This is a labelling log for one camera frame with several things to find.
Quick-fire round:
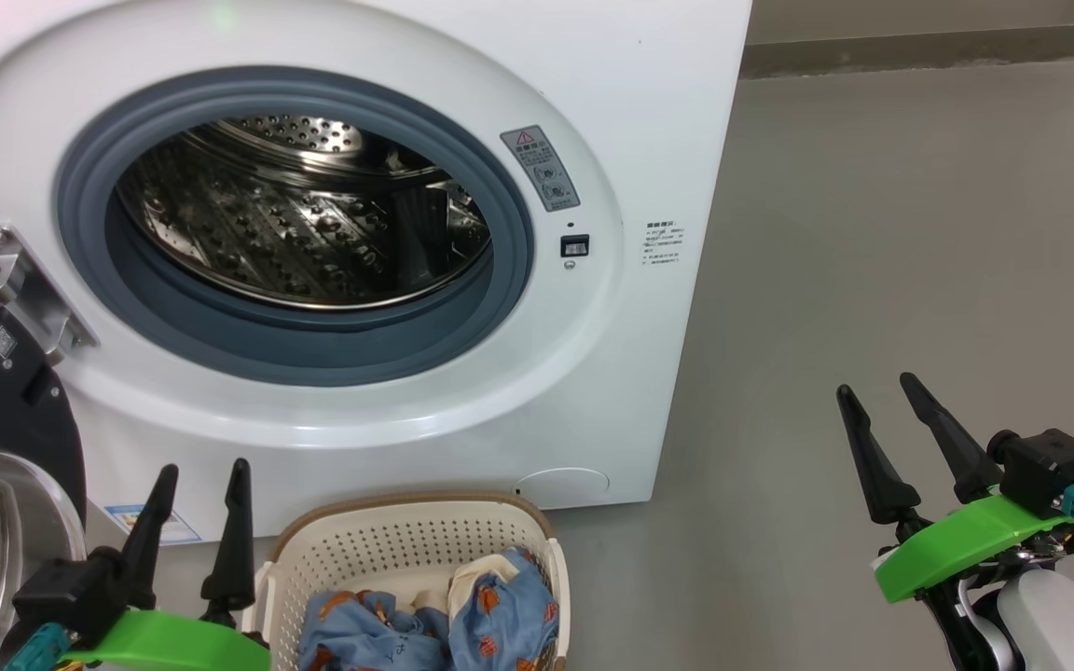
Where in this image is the blue garment with cream collar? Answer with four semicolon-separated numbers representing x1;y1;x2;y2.
448;548;559;671

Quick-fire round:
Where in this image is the white front-load washing machine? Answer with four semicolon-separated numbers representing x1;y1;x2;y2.
0;0;752;541

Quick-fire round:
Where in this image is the round white filter cover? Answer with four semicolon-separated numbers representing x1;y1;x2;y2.
516;466;611;511

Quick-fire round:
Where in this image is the blue printed garment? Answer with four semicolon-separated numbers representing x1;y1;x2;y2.
297;589;452;671

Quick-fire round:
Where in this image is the cream perforated laundry basket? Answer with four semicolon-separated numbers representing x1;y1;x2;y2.
253;492;571;671

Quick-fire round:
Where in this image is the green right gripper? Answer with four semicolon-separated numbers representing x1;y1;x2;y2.
835;372;1074;605

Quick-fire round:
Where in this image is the blue energy label sticker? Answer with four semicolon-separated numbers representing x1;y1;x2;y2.
103;503;202;546

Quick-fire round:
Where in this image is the perforated steel washer drum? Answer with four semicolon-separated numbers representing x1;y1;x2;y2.
116;114;493;311

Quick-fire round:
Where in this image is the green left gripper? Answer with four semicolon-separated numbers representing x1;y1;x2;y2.
62;458;272;671

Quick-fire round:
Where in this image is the grey warning sticker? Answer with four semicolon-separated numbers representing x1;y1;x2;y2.
500;125;582;212

